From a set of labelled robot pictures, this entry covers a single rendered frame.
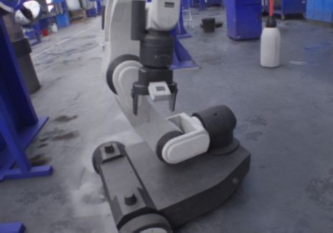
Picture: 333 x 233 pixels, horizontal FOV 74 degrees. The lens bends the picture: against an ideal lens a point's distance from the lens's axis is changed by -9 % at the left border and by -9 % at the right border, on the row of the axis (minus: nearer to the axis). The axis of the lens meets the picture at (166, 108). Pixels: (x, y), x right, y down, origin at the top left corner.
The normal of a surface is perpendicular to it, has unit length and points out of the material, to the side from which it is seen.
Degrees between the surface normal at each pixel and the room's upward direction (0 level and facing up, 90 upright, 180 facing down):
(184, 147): 90
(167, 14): 90
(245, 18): 90
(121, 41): 90
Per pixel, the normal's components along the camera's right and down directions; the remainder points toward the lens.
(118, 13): 0.38, 0.70
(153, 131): 0.40, 0.35
